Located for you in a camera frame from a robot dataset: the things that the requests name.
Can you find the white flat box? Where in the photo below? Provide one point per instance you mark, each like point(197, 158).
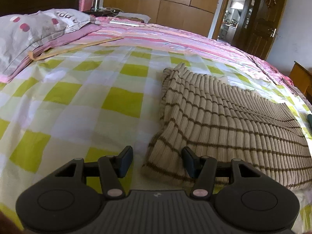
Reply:
point(129, 24)

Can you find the beige brown-striped knit sweater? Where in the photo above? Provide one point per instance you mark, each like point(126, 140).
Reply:
point(225, 122)

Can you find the steel thermos cup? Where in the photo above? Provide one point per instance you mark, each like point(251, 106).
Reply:
point(96, 5)

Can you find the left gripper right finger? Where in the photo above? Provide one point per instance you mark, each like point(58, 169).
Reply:
point(202, 170)

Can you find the green checkered bed sheet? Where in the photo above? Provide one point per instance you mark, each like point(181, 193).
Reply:
point(94, 102)

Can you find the teal folded towel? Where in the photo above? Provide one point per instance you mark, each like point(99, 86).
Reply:
point(309, 118)

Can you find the wooden wardrobe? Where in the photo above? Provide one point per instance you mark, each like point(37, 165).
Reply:
point(191, 15)

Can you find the wooden side cabinet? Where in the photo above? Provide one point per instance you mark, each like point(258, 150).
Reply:
point(301, 78)

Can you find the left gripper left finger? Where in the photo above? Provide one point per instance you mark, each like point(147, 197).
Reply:
point(113, 168)

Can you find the grey pink-dotted pillow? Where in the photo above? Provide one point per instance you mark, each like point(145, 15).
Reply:
point(21, 34)

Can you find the pink striped quilt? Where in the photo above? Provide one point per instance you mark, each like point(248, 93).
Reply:
point(182, 43)

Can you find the dark brown door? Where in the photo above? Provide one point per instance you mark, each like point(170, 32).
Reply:
point(258, 32)

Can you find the pink storage box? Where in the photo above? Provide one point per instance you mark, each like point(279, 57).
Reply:
point(85, 5)

